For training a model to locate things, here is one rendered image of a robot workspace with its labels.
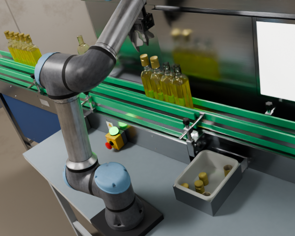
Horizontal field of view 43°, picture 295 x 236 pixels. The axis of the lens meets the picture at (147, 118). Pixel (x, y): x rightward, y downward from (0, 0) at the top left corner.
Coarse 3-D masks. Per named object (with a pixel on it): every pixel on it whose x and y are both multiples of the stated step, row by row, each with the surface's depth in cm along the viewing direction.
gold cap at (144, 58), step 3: (144, 54) 164; (141, 57) 162; (144, 57) 162; (147, 57) 163; (141, 60) 163; (144, 60) 163; (147, 60) 163; (141, 63) 165; (144, 63) 163; (147, 63) 164
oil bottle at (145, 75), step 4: (152, 68) 167; (144, 72) 166; (148, 72) 165; (152, 72) 166; (144, 76) 167; (148, 76) 165; (144, 80) 168; (148, 80) 166; (144, 84) 170; (148, 84) 168; (144, 88) 172; (148, 88) 170; (152, 88) 169; (148, 92) 171; (152, 92) 170; (148, 96) 173; (152, 96) 171
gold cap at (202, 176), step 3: (201, 174) 147; (204, 174) 146; (201, 177) 145; (204, 177) 145; (207, 177) 147; (201, 180) 146; (204, 180) 146; (207, 180) 147; (204, 183) 147; (207, 183) 147
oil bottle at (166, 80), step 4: (172, 72) 160; (164, 76) 159; (168, 76) 158; (172, 76) 159; (164, 80) 160; (168, 80) 158; (164, 84) 161; (168, 84) 159; (164, 88) 163; (168, 88) 161; (164, 92) 164; (168, 92) 162; (172, 92) 161; (168, 96) 164; (172, 96) 162; (168, 100) 166; (172, 100) 164
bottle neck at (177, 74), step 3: (174, 66) 153; (177, 66) 152; (180, 66) 154; (174, 69) 154; (177, 69) 153; (180, 69) 154; (174, 72) 155; (177, 72) 154; (180, 72) 154; (177, 75) 155; (180, 75) 155
